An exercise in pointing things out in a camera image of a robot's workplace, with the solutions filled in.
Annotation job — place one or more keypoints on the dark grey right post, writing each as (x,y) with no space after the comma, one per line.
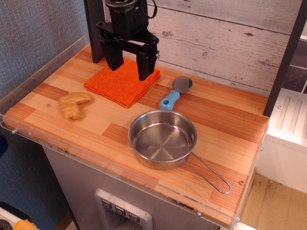
(287,58)

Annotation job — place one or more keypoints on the dark grey post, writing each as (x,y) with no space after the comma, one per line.
(94,12)
(287,58)

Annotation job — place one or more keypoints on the yellow object bottom left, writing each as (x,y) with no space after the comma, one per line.
(24,225)

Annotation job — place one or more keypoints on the blue handled grey scoop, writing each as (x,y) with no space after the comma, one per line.
(181,85)

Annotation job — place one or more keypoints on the white toy sink counter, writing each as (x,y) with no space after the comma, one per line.
(283,154)

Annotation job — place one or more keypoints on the orange folded towel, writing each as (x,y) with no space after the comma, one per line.
(122,85)

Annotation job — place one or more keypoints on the stainless steel pot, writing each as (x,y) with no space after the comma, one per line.
(165,139)

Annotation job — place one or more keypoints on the dark grey left post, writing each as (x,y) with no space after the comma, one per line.
(94,12)

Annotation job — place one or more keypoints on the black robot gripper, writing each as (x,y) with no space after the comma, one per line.
(128,31)

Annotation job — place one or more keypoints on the silver water dispenser panel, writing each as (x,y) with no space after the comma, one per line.
(118,214)

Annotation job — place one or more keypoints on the clear acrylic table guard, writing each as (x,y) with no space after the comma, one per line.
(225,153)

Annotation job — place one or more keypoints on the grey toy fridge cabinet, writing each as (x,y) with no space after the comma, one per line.
(79,181)

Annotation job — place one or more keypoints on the yellow toy croissant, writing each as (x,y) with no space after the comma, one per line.
(69,104)

